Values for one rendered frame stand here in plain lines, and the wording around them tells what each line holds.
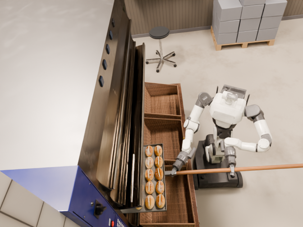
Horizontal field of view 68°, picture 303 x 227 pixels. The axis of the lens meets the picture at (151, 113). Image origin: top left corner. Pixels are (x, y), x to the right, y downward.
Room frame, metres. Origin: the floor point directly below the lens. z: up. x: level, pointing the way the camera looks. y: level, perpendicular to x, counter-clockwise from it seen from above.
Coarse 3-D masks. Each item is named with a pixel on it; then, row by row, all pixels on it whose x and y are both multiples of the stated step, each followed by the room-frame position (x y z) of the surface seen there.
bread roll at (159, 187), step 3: (156, 183) 0.69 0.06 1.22; (159, 183) 0.67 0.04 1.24; (162, 183) 0.68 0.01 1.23; (156, 186) 0.66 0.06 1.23; (159, 186) 0.65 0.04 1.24; (162, 186) 0.65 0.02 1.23; (156, 189) 0.64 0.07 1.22; (159, 189) 0.63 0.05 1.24; (162, 189) 0.63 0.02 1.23; (159, 192) 0.62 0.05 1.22; (162, 192) 0.62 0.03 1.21
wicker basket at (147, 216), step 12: (168, 168) 1.03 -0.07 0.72; (168, 180) 0.96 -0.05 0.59; (180, 180) 0.94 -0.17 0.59; (180, 192) 0.82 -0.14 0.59; (168, 204) 0.72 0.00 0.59; (180, 204) 0.70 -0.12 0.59; (192, 204) 0.64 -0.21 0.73; (144, 216) 0.60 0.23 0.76; (156, 216) 0.63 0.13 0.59; (168, 216) 0.61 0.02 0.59; (180, 216) 0.59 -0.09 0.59; (192, 216) 0.57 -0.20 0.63
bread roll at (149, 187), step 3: (147, 183) 0.69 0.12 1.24; (150, 183) 0.69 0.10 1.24; (147, 186) 0.67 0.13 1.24; (150, 186) 0.66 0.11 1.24; (153, 186) 0.67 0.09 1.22; (147, 189) 0.65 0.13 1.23; (150, 189) 0.65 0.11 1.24; (153, 189) 0.65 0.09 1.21; (147, 192) 0.63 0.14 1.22; (150, 192) 0.63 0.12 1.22
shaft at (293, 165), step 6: (222, 168) 0.71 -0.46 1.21; (228, 168) 0.70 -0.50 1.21; (234, 168) 0.69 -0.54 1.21; (240, 168) 0.68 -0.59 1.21; (246, 168) 0.68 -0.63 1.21; (252, 168) 0.67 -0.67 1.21; (258, 168) 0.66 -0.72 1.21; (264, 168) 0.65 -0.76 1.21; (270, 168) 0.65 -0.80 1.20; (276, 168) 0.64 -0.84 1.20; (282, 168) 0.63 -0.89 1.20; (180, 174) 0.73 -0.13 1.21
